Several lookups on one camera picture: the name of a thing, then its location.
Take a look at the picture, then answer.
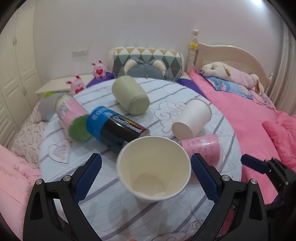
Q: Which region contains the white paper cup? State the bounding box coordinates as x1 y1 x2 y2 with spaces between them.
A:
116 136 191 203
171 98 212 140

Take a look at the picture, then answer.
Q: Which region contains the pink bunny toy near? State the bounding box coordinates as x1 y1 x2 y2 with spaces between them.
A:
65 75 86 95

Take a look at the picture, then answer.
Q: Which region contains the striped white quilt cover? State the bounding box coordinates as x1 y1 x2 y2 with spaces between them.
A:
38 77 243 241

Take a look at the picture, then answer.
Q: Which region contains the heart pattern sheet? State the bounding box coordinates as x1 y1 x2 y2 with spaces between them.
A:
10 102 48 167

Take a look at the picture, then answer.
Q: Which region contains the blue cartoon pillow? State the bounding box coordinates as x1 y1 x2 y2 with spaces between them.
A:
200 72 253 99

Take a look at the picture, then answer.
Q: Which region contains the cream wooden headboard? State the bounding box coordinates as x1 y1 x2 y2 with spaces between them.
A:
185 29 273 92

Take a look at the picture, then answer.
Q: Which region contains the white nightstand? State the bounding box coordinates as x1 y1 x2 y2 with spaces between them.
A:
35 73 95 95

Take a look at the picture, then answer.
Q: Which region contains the pink fleece blanket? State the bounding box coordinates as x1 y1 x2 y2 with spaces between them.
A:
189 71 295 170

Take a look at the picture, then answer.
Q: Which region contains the grey cat plush cushion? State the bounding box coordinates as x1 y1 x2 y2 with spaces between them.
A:
123 58 167 80

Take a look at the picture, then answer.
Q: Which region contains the cream curtain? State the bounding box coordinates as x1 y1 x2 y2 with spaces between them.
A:
269 23 295 115

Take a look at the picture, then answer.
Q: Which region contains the pink green canister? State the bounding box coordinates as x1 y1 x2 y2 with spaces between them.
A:
54 93 91 143

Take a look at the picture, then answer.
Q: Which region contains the light pink quilt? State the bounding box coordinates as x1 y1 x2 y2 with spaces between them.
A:
0 144 70 241

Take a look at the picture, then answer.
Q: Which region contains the pink bunny toy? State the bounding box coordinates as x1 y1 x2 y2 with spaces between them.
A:
65 75 86 95
92 60 106 79

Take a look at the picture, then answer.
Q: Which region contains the pink white plush dog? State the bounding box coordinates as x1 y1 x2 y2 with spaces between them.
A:
201 62 265 95

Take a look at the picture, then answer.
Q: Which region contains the light green cup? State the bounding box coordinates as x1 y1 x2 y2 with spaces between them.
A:
112 75 150 116

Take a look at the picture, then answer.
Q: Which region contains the purple blanket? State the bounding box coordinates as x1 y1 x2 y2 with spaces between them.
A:
86 72 205 97

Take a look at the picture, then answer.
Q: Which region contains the triangle pattern pillow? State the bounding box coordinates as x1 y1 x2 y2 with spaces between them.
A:
107 47 184 82

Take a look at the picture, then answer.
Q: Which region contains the wall socket panel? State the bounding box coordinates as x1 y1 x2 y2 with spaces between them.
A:
72 49 88 58

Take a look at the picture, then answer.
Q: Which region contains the pink bunny toy far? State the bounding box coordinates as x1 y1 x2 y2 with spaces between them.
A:
92 60 106 79

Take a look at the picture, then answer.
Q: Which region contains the pink paper cup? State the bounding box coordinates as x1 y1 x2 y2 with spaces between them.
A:
178 134 223 167

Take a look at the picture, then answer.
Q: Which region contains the blue black towel can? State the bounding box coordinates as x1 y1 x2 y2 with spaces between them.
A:
86 106 150 150

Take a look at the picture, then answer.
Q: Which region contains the grey flower cushion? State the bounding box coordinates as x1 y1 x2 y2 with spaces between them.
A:
35 92 61 123

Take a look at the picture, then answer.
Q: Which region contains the cream wardrobe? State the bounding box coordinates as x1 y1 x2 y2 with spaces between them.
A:
1 1 41 148

